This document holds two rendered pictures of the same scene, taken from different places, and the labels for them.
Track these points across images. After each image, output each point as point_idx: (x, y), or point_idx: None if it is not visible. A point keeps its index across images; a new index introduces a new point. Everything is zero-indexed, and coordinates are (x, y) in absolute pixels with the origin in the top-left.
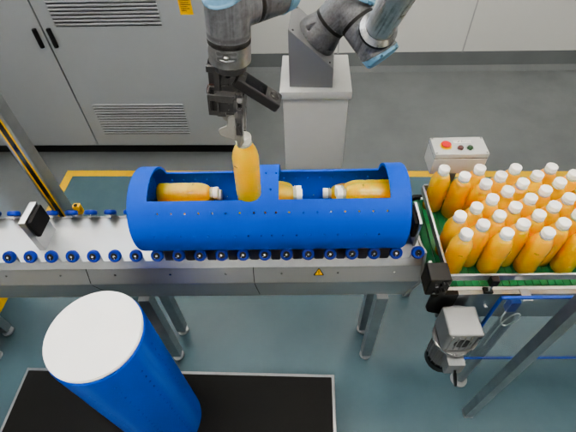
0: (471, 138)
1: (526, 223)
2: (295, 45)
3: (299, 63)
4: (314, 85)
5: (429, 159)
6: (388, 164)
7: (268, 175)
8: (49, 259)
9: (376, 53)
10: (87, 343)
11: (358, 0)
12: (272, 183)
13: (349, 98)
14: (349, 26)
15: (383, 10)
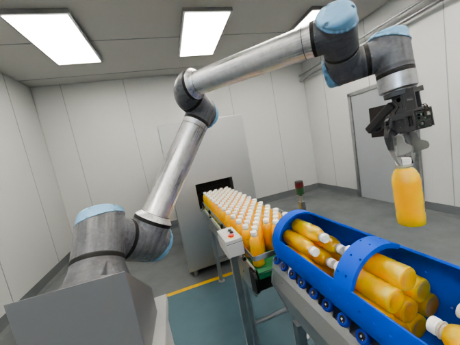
0: (220, 232)
1: (275, 211)
2: (134, 289)
3: (142, 311)
4: (153, 326)
5: (237, 248)
6: (287, 219)
7: (369, 241)
8: None
9: (169, 233)
10: None
11: (123, 211)
12: (374, 238)
13: (168, 302)
14: (137, 233)
15: (180, 181)
